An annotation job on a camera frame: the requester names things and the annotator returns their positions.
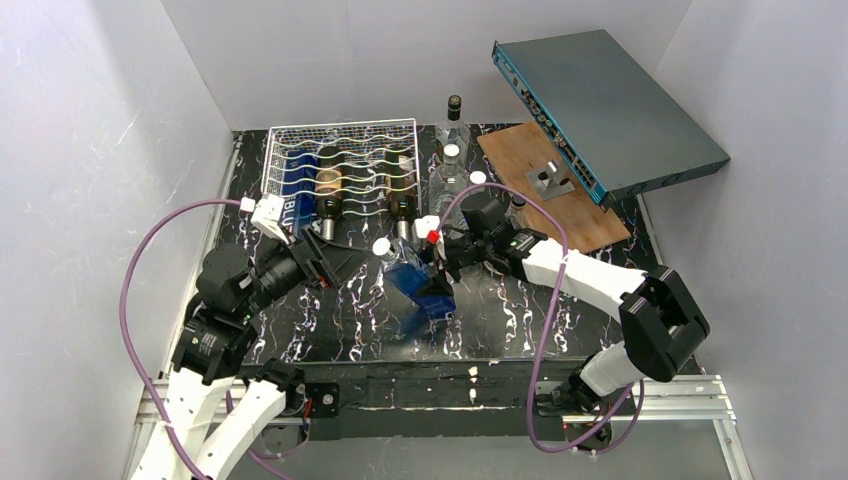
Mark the metal bracket on board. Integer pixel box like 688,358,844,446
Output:
525,160,575,200

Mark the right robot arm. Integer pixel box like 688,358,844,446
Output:
412,193,710,415

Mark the dark wine bottle right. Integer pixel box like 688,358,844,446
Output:
385,144,418,241

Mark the clear bottle white cap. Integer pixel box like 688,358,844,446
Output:
429,144,469,216

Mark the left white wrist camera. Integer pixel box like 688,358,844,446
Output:
239,194,293,245

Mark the blue square bottle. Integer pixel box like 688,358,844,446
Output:
281,149,318,236

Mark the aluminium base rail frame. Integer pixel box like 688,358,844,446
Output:
125,374,753,480

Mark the teal network switch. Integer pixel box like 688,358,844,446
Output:
491,29,730,209

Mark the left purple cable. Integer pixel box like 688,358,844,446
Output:
119,198,313,480

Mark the square bottle dark label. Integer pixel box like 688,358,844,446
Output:
435,95,471,162

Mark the dark wine bottle silver cap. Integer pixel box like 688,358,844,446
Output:
315,146,345,241

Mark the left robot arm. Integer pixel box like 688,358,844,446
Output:
132,230,367,479

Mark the wooden board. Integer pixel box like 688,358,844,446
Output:
477,123,631,253

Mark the clear blue-tinted bottle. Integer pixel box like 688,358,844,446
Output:
372,237,456,319

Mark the clear bottle copper neck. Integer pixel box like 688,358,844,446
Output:
505,195,528,228

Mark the large clear round bottle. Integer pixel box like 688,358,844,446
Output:
469,170,488,191

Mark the white wire wine rack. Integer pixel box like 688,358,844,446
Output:
261,118,422,217

